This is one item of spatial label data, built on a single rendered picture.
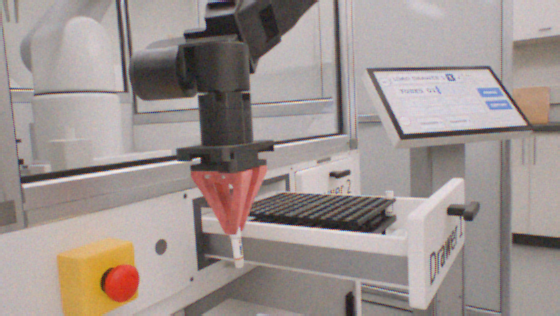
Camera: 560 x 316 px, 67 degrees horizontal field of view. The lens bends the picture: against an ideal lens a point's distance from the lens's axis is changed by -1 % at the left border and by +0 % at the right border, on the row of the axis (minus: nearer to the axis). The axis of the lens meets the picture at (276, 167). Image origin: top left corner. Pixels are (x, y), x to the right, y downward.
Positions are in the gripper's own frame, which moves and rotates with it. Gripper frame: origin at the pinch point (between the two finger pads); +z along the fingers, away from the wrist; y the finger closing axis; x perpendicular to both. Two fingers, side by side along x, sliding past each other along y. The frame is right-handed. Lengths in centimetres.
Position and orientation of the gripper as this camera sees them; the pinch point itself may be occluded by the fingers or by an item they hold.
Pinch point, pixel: (233, 225)
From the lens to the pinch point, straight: 48.2
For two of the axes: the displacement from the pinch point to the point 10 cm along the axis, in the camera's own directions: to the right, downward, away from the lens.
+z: 0.6, 9.9, 1.2
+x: 8.9, 0.1, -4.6
